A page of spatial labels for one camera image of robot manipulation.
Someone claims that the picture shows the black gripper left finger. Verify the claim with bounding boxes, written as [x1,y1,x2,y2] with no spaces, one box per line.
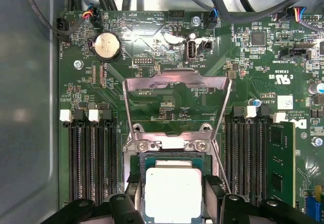
[45,172,144,224]

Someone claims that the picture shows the grey round cable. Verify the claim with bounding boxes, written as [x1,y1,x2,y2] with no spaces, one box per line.
[22,0,87,36]

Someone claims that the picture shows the silver-topped CPU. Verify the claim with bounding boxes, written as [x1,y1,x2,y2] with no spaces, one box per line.
[140,155,205,224]

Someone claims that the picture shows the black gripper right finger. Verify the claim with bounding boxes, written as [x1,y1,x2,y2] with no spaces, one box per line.
[204,174,319,224]

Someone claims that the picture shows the black RAM slot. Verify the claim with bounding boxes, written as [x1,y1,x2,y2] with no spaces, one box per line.
[102,108,119,196]
[252,106,271,206]
[237,106,258,201]
[88,109,106,202]
[224,106,244,197]
[74,108,93,202]
[60,109,81,202]

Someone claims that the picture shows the green RAM stick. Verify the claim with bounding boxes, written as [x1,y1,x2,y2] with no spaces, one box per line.
[267,112,297,208]

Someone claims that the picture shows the CPU socket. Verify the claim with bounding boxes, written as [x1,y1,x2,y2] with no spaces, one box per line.
[122,142,221,224]

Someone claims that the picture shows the green motherboard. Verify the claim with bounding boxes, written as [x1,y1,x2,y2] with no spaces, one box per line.
[58,9,324,224]

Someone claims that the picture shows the black fan plug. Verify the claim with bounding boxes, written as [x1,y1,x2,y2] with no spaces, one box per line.
[55,17,69,37]

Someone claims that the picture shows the coin cell battery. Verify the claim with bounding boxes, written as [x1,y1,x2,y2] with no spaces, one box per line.
[92,31,122,63]

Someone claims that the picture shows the black grey PC case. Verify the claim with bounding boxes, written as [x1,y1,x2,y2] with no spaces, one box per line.
[0,0,324,224]

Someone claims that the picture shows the thin metal locking lever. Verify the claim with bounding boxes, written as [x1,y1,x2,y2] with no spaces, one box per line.
[211,137,232,195]

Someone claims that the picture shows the black connector coloured wires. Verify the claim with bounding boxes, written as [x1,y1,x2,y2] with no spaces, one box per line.
[209,7,220,29]
[285,6,305,23]
[87,5,102,29]

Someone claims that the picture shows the blue expansion slot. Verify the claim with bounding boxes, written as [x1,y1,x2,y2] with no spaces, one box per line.
[305,195,324,222]

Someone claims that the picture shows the internal USB port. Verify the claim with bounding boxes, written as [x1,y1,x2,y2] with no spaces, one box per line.
[184,37,198,65]

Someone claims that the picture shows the metal socket cover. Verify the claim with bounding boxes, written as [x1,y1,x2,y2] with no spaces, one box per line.
[122,69,233,150]

